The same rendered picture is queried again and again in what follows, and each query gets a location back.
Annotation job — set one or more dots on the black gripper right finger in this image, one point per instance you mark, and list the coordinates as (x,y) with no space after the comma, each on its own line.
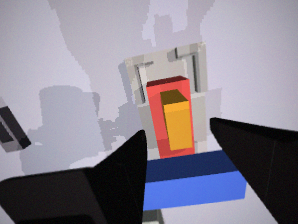
(268,159)

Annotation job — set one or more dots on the orange rectangular block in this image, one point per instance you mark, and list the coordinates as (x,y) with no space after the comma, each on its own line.
(176,113)

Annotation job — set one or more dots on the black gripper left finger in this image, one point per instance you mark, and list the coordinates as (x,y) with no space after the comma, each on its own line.
(112,191)

